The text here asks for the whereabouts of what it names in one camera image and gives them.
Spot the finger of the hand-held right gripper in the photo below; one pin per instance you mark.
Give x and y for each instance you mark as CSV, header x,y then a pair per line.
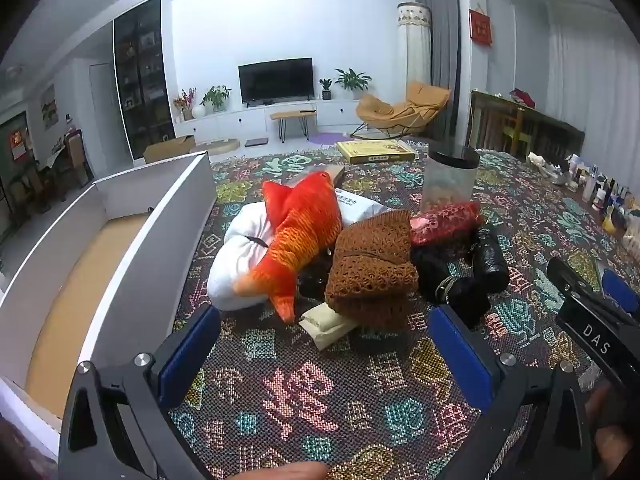
x,y
590,335
620,290

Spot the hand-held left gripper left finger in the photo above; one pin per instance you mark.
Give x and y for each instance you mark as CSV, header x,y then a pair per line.
x,y
190,350

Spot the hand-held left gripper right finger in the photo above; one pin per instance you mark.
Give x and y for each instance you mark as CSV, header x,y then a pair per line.
x,y
460,360

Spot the black cloth roll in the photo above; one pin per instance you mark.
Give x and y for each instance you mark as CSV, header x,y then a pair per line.
x,y
450,280
490,260

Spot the brown knitted cloth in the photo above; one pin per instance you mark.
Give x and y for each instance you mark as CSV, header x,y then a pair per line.
x,y
370,265

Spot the white storage box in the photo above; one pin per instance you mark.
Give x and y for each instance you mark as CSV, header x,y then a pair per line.
x,y
165,220

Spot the beige cloth roll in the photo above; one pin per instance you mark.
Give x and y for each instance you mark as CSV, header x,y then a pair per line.
x,y
325,325

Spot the red patterned cloth roll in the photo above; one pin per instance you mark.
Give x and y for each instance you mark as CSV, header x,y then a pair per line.
x,y
445,222

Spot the orange fish plush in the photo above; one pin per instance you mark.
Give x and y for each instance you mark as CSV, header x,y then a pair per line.
x,y
300,225

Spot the white wipes packet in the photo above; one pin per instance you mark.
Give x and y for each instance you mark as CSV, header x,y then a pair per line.
x,y
360,207

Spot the person's right hand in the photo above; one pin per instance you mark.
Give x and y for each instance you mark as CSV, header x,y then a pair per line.
x,y
602,405

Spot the person's left hand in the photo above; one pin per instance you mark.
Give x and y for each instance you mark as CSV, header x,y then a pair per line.
x,y
285,472

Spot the row of bottles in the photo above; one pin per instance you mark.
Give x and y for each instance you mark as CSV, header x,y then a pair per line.
x,y
600,195

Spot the white cloth bundle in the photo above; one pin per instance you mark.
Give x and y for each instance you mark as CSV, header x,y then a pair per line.
x,y
235,255

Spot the printed woven blanket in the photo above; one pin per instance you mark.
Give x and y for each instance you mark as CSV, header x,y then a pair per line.
x,y
310,395

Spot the black fabric bundle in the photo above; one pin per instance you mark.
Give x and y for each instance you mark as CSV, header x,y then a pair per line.
x,y
312,280

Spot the clear jar with black lid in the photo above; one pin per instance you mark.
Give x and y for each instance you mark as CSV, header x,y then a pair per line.
x,y
447,180

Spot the yellow-green chair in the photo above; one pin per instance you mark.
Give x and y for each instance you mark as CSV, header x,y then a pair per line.
x,y
517,130

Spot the cardboard box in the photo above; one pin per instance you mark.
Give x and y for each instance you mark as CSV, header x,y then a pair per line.
x,y
167,150

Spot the beige floor cushion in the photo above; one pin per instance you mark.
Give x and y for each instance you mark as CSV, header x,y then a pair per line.
x,y
217,147

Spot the white curtain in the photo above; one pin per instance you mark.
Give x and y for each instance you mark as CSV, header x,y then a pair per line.
x,y
595,85

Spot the grey floor scale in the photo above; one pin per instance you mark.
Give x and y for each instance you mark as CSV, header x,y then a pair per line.
x,y
256,142

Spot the yellow flat box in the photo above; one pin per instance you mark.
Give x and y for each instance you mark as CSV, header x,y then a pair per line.
x,y
375,151

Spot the wooden dining chair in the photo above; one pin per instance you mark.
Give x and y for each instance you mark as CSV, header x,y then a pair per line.
x,y
76,155

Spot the brown paper packet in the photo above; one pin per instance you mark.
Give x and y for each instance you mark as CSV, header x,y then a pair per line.
x,y
332,172

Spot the white television cabinet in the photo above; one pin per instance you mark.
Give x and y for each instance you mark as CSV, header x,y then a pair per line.
x,y
235,120

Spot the red flowers in white vase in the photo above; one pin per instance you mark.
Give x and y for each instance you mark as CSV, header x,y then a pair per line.
x,y
187,105

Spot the purple floor mat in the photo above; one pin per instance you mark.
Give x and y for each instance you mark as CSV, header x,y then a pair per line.
x,y
330,138

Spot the green potted plant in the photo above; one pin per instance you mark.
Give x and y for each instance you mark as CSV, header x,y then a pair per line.
x,y
216,97

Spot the wooden coffee table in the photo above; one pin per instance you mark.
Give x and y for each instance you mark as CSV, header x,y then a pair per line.
x,y
292,115

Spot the white door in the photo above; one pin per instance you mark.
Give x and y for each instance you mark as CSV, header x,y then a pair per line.
x,y
102,105

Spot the orange lounge chair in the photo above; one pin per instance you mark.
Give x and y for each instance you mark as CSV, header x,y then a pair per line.
x,y
380,110

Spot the black display cabinet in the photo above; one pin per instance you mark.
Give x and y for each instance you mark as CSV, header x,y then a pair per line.
x,y
142,75

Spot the black television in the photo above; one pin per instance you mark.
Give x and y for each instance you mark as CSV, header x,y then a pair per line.
x,y
275,80

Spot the small plant in black pot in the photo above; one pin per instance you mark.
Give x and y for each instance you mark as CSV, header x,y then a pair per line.
x,y
326,89

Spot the large leafy potted plant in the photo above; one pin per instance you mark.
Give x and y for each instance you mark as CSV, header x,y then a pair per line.
x,y
352,80

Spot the grey curtain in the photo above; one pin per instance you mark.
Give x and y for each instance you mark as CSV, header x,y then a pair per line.
x,y
445,35

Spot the covered standing air conditioner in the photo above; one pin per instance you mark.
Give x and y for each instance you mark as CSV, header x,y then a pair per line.
x,y
414,45

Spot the red wall calendar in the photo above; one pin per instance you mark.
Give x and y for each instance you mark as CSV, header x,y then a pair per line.
x,y
18,145

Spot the framed wall picture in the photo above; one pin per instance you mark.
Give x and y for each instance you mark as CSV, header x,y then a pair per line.
x,y
49,106

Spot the red wall hanging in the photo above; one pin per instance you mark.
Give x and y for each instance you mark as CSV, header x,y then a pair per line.
x,y
481,27

